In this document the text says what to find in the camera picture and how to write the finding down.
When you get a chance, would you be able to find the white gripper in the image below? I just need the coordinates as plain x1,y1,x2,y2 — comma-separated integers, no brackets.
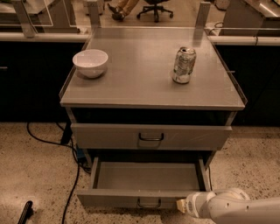
177,192,216,219

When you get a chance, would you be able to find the grey drawer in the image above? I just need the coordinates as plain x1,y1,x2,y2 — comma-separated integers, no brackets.
77,157,210,209
71,123,232,151

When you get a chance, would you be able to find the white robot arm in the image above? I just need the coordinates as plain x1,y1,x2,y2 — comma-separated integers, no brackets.
177,188,280,224

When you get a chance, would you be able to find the grey top drawer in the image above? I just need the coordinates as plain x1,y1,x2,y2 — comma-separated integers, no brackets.
71,123,232,151

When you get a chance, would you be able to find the grey metal drawer cabinet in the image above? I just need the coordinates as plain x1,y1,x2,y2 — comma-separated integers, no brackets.
60,27,246,165

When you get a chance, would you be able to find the crushed silver soda can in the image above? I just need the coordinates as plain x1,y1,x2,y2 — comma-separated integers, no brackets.
172,47,196,84

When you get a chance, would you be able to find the black object on floor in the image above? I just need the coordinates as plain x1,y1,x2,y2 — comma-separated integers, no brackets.
17,200,33,224

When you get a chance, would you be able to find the white ceramic bowl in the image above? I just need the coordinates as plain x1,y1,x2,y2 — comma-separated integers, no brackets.
73,49,109,78

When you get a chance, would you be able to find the black office chair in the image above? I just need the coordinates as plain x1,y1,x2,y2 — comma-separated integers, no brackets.
136,0,173,23

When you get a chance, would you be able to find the black counter with white top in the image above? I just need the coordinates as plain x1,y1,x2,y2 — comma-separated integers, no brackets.
0,38,86,123

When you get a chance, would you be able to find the black floor cable left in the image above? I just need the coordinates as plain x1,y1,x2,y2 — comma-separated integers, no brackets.
26,122,92,224

